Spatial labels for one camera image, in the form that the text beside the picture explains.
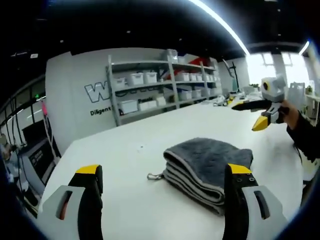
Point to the grey towel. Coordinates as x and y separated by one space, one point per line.
207 155

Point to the person's right hand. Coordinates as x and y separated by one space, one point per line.
292 117

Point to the potted plant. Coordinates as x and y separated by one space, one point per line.
255 86

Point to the white chair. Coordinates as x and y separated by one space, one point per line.
296 88

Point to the pile of yellow black tools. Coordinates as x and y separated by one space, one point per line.
226 101

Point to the black stand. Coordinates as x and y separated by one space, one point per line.
233 72

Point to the grey machine cabinet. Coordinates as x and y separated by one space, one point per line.
37 162

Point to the short ceiling light strip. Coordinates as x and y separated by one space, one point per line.
304 47

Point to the black monitor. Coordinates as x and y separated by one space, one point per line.
35 132

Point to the long ceiling light strip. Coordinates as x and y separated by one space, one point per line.
225 23

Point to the grey metal shelf unit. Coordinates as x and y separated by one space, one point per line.
172 72

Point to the pink cloth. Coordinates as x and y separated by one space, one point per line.
45 110

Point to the rows of white storage bins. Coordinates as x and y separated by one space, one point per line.
136 78

